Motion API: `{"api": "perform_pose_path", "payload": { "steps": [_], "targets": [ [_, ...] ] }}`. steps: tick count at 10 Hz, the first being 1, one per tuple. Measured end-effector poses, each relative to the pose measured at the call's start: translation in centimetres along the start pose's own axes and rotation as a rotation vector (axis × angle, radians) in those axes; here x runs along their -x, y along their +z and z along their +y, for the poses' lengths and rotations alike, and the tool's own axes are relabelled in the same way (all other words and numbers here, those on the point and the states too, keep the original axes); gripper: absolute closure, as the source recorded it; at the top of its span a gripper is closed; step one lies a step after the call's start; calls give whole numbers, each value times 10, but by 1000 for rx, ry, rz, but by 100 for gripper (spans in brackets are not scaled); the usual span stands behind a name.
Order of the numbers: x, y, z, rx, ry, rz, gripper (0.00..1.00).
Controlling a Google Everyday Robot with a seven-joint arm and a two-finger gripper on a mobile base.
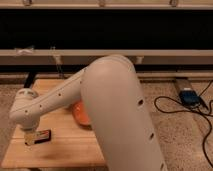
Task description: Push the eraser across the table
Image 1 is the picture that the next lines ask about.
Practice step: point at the beige pusher end effector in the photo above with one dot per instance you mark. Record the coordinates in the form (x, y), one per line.
(30, 137)

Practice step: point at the black rectangular eraser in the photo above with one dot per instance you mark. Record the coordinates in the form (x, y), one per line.
(43, 136)

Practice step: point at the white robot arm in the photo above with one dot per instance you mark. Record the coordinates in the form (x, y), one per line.
(114, 100)

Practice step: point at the orange bowl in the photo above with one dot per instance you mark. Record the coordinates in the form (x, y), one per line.
(80, 114)

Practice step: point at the blue electronic box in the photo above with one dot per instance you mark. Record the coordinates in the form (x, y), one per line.
(189, 97)

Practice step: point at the grey metal frame rail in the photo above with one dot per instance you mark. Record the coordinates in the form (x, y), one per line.
(154, 57)

